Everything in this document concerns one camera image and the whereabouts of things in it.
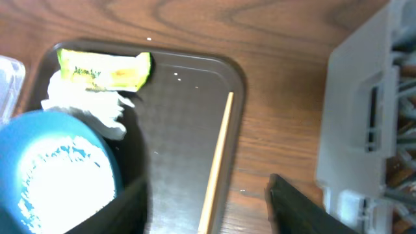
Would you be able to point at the dark blue plate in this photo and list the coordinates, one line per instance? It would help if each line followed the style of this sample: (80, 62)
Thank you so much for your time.
(17, 136)

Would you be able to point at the grey dishwasher rack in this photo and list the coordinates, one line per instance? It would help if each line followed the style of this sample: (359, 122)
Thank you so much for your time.
(364, 86)

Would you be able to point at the pile of white rice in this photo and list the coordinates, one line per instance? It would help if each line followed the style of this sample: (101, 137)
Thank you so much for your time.
(65, 181)

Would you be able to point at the yellow green snack wrapper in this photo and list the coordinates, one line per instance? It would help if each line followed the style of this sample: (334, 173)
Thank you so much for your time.
(103, 72)

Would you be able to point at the dark brown serving tray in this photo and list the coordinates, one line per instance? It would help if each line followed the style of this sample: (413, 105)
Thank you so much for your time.
(173, 129)

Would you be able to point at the wooden chopstick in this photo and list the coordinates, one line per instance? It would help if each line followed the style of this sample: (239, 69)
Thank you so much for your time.
(205, 224)

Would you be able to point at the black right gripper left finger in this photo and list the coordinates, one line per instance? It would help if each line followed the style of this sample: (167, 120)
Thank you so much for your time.
(126, 214)

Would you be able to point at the clear plastic bin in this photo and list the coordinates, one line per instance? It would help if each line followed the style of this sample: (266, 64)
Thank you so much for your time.
(12, 77)

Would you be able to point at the white crumpled napkin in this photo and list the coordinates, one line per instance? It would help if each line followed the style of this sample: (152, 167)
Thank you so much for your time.
(98, 110)

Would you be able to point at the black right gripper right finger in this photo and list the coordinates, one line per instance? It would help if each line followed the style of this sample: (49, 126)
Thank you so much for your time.
(291, 212)

